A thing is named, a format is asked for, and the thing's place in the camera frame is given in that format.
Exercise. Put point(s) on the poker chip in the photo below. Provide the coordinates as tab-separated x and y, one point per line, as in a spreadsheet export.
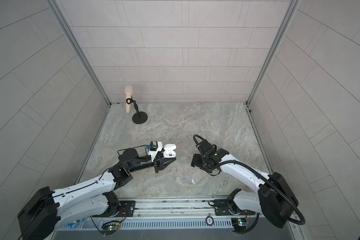
209	221

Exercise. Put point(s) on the white earbud charging case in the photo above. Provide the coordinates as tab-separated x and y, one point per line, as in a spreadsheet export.
169	151

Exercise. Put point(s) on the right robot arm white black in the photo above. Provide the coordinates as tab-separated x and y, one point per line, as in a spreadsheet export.
274	198

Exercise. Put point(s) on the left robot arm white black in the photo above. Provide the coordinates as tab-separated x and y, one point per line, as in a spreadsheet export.
47	210

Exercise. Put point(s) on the circuit board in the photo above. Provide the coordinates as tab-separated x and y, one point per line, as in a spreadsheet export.
239	225
111	226

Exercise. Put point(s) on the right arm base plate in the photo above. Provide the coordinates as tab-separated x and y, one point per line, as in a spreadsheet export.
228	208

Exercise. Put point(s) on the left circuit board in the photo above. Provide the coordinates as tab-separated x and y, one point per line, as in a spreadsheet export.
111	226

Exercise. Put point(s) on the aluminium rail frame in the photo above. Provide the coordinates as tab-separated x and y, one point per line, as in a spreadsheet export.
170	213

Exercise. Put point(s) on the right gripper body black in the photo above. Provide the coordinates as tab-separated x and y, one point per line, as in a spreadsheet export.
201	162

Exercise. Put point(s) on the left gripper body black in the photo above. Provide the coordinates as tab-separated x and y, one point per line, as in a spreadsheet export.
155	164

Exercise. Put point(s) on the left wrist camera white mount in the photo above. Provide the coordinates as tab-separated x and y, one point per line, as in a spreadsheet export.
153	149

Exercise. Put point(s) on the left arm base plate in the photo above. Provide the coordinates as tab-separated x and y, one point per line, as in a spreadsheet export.
123	209

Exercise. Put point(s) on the right circuit board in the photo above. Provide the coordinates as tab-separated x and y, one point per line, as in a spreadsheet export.
239	225

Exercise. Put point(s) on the beige microphone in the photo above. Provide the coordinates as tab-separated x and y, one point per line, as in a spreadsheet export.
129	92

